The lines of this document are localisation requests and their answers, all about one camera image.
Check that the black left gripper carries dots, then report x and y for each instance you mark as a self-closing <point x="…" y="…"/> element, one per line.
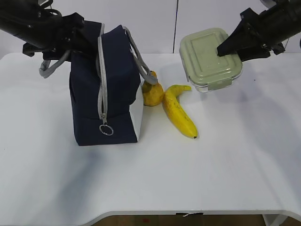
<point x="66" y="33"/>

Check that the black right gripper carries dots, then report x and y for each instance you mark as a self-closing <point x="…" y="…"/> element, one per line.
<point x="256" y="35"/>

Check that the navy blue lunch bag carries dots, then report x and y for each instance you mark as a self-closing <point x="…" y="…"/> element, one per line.
<point x="105" y="90"/>

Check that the green lid glass container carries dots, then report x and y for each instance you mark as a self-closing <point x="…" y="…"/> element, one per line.
<point x="204" y="69"/>

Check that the yellow pear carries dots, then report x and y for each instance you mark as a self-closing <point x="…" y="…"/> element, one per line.
<point x="152" y="94"/>

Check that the yellow banana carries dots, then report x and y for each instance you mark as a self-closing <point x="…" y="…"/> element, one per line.
<point x="176" y="113"/>

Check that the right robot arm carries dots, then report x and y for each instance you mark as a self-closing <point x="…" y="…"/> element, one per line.
<point x="293" y="16"/>

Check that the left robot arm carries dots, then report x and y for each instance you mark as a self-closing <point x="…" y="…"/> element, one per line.
<point x="20" y="17"/>

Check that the white right table leg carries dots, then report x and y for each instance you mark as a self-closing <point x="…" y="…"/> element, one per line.
<point x="274" y="219"/>

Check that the black tape on table edge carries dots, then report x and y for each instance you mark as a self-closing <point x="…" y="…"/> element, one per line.
<point x="190" y="214"/>

